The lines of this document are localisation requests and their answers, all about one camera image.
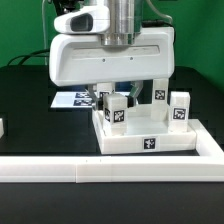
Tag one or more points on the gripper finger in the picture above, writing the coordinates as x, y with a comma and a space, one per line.
97, 102
134, 95

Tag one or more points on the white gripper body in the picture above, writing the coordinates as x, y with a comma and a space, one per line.
82, 59

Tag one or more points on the white square table top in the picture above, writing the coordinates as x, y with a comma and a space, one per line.
142, 135

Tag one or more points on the white marker plate with tags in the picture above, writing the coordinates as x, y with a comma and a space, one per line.
72, 99

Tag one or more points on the white block at left edge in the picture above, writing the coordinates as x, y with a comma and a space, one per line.
1, 128

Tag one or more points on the white L-shaped obstacle fence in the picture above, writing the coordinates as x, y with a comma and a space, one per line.
206, 166

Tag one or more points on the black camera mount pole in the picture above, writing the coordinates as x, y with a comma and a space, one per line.
65, 6

